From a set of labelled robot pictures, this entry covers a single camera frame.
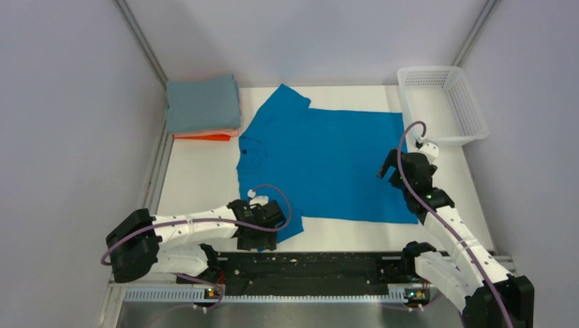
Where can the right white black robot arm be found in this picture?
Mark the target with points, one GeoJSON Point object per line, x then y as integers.
{"type": "Point", "coordinates": [485, 293]}

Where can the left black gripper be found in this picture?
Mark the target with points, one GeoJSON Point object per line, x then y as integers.
{"type": "Point", "coordinates": [267, 241]}

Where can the bright blue t-shirt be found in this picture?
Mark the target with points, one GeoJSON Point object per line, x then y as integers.
{"type": "Point", "coordinates": [317, 150]}

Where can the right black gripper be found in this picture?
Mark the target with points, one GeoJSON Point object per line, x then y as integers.
{"type": "Point", "coordinates": [392, 160]}

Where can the folded grey-blue t-shirt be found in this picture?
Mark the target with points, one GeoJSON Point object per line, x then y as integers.
{"type": "Point", "coordinates": [209, 104]}

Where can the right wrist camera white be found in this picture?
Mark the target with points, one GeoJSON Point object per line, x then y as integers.
{"type": "Point", "coordinates": [428, 148]}

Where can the white plastic basket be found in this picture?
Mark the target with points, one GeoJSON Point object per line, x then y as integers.
{"type": "Point", "coordinates": [443, 98]}

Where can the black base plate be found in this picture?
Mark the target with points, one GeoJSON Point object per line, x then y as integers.
{"type": "Point", "coordinates": [315, 274]}

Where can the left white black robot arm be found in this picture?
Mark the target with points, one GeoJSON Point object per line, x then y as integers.
{"type": "Point", "coordinates": [145, 244]}

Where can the right aluminium corner post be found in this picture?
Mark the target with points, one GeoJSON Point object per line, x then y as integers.
{"type": "Point", "coordinates": [476, 30]}

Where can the aluminium corner post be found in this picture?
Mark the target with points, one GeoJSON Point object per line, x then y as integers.
{"type": "Point", "coordinates": [143, 43]}
{"type": "Point", "coordinates": [476, 30]}

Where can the folded pink t-shirt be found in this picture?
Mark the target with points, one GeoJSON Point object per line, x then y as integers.
{"type": "Point", "coordinates": [231, 132]}

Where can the left aluminium corner post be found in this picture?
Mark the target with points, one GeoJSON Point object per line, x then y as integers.
{"type": "Point", "coordinates": [143, 43]}

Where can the aluminium frame rail front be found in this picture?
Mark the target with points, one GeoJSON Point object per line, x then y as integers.
{"type": "Point", "coordinates": [178, 290]}

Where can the folded orange t-shirt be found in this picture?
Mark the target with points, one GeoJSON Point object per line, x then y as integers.
{"type": "Point", "coordinates": [206, 137]}

